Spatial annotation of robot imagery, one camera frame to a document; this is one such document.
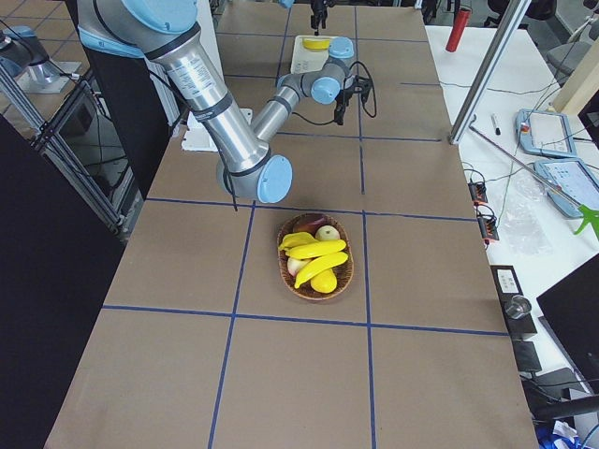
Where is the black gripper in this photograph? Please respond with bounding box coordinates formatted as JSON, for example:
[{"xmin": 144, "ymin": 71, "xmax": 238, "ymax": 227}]
[
  {"xmin": 310, "ymin": 0, "xmax": 335, "ymax": 36},
  {"xmin": 334, "ymin": 75, "xmax": 374, "ymax": 125}
]

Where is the yellow banana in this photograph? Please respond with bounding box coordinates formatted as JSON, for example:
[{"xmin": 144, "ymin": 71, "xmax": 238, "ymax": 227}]
[
  {"xmin": 294, "ymin": 252, "xmax": 348, "ymax": 289},
  {"xmin": 301, "ymin": 37, "xmax": 330, "ymax": 51},
  {"xmin": 285, "ymin": 239, "xmax": 347, "ymax": 259}
]

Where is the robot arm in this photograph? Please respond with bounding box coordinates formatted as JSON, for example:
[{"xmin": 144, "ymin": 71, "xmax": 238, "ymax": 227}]
[
  {"xmin": 77, "ymin": 0, "xmax": 375, "ymax": 203},
  {"xmin": 276, "ymin": 0, "xmax": 336, "ymax": 36}
]

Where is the brown wicker basket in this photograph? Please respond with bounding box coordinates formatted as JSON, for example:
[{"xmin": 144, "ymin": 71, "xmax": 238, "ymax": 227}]
[{"xmin": 277, "ymin": 214, "xmax": 353, "ymax": 301}]

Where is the white bear tray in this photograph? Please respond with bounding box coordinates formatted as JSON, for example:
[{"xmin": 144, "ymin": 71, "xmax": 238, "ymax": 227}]
[{"xmin": 290, "ymin": 35, "xmax": 332, "ymax": 74}]

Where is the dark purple eggplant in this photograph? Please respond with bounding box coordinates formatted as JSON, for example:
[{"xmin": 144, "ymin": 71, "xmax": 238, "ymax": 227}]
[{"xmin": 292, "ymin": 213, "xmax": 329, "ymax": 235}]

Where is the red green apple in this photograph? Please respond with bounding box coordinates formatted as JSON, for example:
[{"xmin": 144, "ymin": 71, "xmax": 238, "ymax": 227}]
[{"xmin": 314, "ymin": 224, "xmax": 341, "ymax": 241}]

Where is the yellow starfruit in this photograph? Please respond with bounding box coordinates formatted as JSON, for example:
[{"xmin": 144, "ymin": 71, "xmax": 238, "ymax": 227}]
[{"xmin": 278, "ymin": 231, "xmax": 316, "ymax": 251}]

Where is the red cylinder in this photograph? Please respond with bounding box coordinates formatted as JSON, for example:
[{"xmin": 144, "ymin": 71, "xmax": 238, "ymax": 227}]
[{"xmin": 446, "ymin": 7, "xmax": 472, "ymax": 52}]

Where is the black marker pen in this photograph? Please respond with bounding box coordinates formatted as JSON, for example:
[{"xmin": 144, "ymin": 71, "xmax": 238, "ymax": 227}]
[{"xmin": 490, "ymin": 113, "xmax": 501, "ymax": 136}]

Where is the black orange connector box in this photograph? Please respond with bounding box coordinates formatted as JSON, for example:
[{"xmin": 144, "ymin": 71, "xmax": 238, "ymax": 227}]
[{"xmin": 468, "ymin": 181, "xmax": 488, "ymax": 206}]

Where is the yellow lemon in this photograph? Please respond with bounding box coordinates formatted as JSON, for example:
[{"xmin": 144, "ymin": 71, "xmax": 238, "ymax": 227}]
[{"xmin": 310, "ymin": 268, "xmax": 338, "ymax": 295}]

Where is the blue teach pendant far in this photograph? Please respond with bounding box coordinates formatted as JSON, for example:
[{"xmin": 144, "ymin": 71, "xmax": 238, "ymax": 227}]
[{"xmin": 515, "ymin": 109, "xmax": 577, "ymax": 158}]

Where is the blue teach pendant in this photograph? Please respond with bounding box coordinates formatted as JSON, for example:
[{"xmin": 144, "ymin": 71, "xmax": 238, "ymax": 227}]
[
  {"xmin": 534, "ymin": 158, "xmax": 598, "ymax": 210},
  {"xmin": 515, "ymin": 109, "xmax": 577, "ymax": 158}
]

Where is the black label box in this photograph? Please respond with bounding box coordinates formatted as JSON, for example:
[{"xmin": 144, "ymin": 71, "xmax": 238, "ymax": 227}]
[{"xmin": 490, "ymin": 265, "xmax": 537, "ymax": 340}]

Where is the blue teach pendant near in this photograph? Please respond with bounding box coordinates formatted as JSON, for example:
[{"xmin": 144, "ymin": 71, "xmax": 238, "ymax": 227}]
[{"xmin": 534, "ymin": 158, "xmax": 598, "ymax": 210}]

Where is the metal cup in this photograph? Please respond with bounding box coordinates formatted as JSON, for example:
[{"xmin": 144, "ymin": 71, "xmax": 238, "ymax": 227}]
[{"xmin": 504, "ymin": 295, "xmax": 532, "ymax": 320}]

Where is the metal reacher grabber stick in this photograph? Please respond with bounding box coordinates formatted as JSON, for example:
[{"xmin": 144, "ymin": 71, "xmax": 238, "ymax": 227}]
[{"xmin": 468, "ymin": 119, "xmax": 598, "ymax": 236}]

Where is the brown paper table cover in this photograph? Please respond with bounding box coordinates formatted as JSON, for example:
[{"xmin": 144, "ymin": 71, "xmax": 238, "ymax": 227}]
[{"xmin": 47, "ymin": 7, "xmax": 536, "ymax": 448}]

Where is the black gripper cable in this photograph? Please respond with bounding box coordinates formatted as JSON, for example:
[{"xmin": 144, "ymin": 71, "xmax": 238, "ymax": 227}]
[{"xmin": 289, "ymin": 60, "xmax": 378, "ymax": 126}]

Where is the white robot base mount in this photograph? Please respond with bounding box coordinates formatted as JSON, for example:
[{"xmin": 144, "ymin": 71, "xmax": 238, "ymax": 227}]
[{"xmin": 182, "ymin": 112, "xmax": 218, "ymax": 152}]

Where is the aluminium frame post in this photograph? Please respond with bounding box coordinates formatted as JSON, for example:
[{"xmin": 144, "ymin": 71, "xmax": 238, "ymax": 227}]
[{"xmin": 448, "ymin": 0, "xmax": 532, "ymax": 145}]

